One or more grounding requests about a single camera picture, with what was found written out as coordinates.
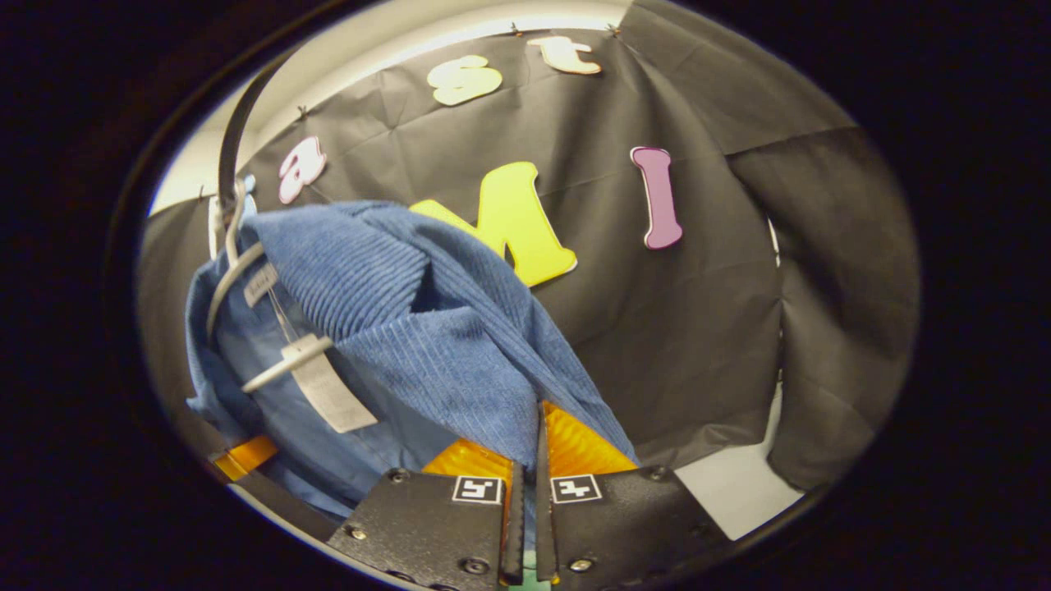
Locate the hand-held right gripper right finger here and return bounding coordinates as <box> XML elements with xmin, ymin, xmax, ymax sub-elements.
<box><xmin>534</xmin><ymin>401</ymin><xmax>733</xmax><ymax>588</ymax></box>

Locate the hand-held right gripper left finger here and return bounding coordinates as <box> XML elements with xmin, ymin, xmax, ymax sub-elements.
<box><xmin>325</xmin><ymin>438</ymin><xmax>526</xmax><ymax>591</ymax></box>

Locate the white clothes hanger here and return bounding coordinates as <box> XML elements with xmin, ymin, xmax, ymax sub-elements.
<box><xmin>205</xmin><ymin>176</ymin><xmax>337</xmax><ymax>395</ymax></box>

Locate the blue corduroy jacket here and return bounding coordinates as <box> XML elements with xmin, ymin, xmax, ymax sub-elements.
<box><xmin>185</xmin><ymin>199</ymin><xmax>641</xmax><ymax>526</ymax></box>

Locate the black clothes rack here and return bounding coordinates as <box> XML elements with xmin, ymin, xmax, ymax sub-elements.
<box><xmin>217</xmin><ymin>64</ymin><xmax>284</xmax><ymax>216</ymax></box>

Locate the black backdrop cloth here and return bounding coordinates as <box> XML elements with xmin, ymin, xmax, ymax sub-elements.
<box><xmin>135</xmin><ymin>0</ymin><xmax>920</xmax><ymax>493</ymax></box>

